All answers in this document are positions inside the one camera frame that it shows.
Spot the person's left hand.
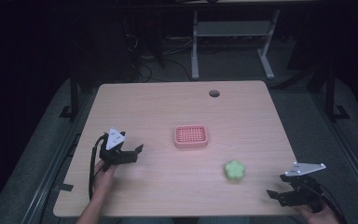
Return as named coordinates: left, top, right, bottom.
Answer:
left=92, top=160, right=119, bottom=194

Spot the black tape strip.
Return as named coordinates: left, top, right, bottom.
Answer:
left=53, top=183, right=76, bottom=193

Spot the person's right hand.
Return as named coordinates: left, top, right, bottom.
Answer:
left=294, top=202, right=340, bottom=224

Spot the white metal table frame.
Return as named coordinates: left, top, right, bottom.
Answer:
left=190, top=8, right=282, bottom=81

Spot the tangle of floor cables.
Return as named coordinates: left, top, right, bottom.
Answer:
left=122, top=29, right=200, bottom=83

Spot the black metal stand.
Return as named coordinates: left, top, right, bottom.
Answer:
left=322, top=63, right=351, bottom=122
left=59, top=62, right=82, bottom=121

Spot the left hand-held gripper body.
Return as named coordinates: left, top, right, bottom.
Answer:
left=98, top=126, right=131, bottom=173

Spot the pink soap dish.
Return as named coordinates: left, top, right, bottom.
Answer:
left=173, top=124, right=210, bottom=149

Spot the green flower-shaped soap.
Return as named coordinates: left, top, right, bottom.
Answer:
left=224, top=160, right=247, bottom=182

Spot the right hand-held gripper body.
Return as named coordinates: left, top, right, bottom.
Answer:
left=283, top=161, right=327, bottom=214

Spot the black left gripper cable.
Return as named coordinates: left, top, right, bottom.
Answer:
left=88, top=136, right=106, bottom=201

